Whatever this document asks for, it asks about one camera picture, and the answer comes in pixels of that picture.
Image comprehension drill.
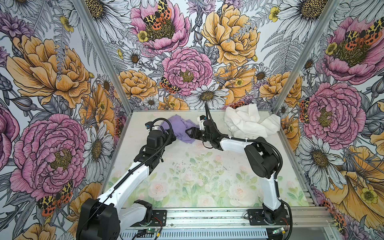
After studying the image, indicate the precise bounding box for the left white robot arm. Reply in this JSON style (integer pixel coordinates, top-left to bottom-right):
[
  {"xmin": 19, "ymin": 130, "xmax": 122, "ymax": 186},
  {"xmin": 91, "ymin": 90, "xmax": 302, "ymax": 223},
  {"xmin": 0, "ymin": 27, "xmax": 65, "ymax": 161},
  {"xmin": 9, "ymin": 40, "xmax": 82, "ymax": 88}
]
[{"xmin": 75, "ymin": 128, "xmax": 176, "ymax": 240}]

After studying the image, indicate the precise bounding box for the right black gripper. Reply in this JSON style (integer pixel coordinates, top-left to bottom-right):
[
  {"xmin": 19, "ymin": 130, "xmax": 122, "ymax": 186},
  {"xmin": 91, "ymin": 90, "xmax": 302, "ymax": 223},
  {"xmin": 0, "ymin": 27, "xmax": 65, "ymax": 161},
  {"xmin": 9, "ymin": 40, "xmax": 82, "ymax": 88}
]
[{"xmin": 185, "ymin": 126, "xmax": 212, "ymax": 141}]

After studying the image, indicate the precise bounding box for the white crumpled cloth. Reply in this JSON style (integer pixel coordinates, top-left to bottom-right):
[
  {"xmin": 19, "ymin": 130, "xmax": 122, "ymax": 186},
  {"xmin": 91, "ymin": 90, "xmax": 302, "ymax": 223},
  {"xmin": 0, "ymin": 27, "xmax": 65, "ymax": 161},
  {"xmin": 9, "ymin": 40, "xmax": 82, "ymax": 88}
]
[{"xmin": 224, "ymin": 104, "xmax": 281, "ymax": 139}]

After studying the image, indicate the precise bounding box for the aluminium corner post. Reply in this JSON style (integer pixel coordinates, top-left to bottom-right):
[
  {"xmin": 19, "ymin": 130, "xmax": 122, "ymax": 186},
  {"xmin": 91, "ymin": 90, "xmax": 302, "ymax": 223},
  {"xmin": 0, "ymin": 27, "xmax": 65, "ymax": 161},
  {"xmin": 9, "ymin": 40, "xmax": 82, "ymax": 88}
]
[
  {"xmin": 271, "ymin": 1, "xmax": 340, "ymax": 114},
  {"xmin": 74, "ymin": 1, "xmax": 133, "ymax": 116}
]

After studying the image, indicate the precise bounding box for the left aluminium corner post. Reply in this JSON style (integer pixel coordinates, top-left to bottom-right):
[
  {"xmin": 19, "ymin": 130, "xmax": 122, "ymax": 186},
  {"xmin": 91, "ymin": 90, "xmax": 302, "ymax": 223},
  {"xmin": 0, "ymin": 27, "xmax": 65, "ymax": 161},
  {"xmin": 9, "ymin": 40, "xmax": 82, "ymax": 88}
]
[{"xmin": 74, "ymin": 1, "xmax": 133, "ymax": 116}]

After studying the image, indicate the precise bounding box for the black mounting plate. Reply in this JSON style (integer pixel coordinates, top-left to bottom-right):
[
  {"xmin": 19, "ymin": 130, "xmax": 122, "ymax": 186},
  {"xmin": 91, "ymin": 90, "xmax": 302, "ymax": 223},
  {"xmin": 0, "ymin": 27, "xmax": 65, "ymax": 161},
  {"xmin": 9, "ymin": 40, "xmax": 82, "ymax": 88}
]
[
  {"xmin": 132, "ymin": 209, "xmax": 168, "ymax": 227},
  {"xmin": 244, "ymin": 208, "xmax": 291, "ymax": 226}
]

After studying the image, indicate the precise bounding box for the right aluminium corner post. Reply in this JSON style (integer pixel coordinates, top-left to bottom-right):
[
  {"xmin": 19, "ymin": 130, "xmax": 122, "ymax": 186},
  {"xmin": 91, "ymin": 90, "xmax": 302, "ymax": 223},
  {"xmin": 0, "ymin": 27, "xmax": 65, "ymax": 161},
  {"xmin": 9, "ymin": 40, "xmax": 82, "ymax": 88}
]
[{"xmin": 271, "ymin": 1, "xmax": 340, "ymax": 114}]

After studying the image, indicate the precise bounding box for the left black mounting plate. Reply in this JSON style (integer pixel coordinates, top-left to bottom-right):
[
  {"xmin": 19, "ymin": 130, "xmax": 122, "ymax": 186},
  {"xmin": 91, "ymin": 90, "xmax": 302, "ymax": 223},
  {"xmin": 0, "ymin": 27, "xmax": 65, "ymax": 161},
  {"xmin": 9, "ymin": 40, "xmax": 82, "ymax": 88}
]
[{"xmin": 132, "ymin": 209, "xmax": 168, "ymax": 227}]

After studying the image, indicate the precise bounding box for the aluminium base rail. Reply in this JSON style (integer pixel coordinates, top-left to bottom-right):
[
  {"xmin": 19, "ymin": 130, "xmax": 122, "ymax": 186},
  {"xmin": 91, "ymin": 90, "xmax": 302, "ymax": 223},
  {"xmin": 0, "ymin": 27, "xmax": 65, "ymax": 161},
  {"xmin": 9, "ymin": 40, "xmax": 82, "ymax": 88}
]
[{"xmin": 117, "ymin": 207, "xmax": 342, "ymax": 240}]

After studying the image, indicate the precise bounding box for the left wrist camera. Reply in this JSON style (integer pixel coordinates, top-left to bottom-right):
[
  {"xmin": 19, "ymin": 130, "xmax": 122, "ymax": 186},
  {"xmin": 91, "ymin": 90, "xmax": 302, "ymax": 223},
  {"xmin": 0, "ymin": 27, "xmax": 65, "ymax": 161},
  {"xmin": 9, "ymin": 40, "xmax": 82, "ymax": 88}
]
[{"xmin": 145, "ymin": 122, "xmax": 161, "ymax": 131}]

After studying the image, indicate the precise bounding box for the black corrugated cable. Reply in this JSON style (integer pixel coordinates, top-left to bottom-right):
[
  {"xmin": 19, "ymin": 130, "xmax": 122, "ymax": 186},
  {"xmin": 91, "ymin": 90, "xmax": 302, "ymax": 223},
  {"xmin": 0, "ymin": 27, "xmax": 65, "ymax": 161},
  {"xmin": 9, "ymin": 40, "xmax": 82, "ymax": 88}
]
[
  {"xmin": 204, "ymin": 101, "xmax": 293, "ymax": 240},
  {"xmin": 76, "ymin": 117, "xmax": 176, "ymax": 238}
]

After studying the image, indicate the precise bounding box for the green circuit board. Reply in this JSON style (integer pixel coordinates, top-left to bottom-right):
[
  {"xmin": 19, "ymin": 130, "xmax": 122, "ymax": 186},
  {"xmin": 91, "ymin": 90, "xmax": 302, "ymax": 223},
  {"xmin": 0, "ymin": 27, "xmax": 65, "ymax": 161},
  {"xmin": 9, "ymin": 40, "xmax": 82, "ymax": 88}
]
[{"xmin": 132, "ymin": 228, "xmax": 162, "ymax": 240}]

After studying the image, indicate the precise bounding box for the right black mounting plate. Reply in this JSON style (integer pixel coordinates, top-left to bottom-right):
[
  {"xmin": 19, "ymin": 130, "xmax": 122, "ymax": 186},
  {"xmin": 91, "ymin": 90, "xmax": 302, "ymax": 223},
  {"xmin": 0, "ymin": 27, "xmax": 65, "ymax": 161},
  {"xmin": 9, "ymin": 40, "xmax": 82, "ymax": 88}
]
[{"xmin": 244, "ymin": 208, "xmax": 291, "ymax": 226}]

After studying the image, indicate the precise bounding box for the left black corrugated cable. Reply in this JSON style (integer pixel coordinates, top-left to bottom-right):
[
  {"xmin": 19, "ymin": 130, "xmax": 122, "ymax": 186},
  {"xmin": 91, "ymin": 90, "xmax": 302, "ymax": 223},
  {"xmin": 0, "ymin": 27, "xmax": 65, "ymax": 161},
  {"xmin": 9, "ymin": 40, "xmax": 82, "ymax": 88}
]
[{"xmin": 76, "ymin": 117, "xmax": 176, "ymax": 238}]

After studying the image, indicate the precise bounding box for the right black corrugated cable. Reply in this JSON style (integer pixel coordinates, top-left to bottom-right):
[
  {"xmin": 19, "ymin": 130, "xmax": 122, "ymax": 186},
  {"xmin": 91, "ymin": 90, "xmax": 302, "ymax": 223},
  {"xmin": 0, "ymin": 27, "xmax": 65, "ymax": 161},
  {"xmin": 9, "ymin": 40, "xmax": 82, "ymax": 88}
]
[{"xmin": 204, "ymin": 101, "xmax": 293, "ymax": 240}]

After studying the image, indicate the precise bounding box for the purple cloth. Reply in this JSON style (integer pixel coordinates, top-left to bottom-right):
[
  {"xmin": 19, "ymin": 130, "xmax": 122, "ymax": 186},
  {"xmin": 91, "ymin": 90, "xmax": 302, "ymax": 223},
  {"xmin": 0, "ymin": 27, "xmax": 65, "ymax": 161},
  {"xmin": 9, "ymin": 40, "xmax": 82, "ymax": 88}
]
[{"xmin": 168, "ymin": 115, "xmax": 197, "ymax": 144}]

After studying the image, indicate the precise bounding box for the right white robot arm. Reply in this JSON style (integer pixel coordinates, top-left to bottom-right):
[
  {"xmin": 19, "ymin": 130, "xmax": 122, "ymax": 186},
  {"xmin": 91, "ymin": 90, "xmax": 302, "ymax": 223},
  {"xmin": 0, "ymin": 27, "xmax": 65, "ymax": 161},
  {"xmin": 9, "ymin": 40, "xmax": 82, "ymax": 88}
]
[{"xmin": 186, "ymin": 119, "xmax": 285, "ymax": 225}]

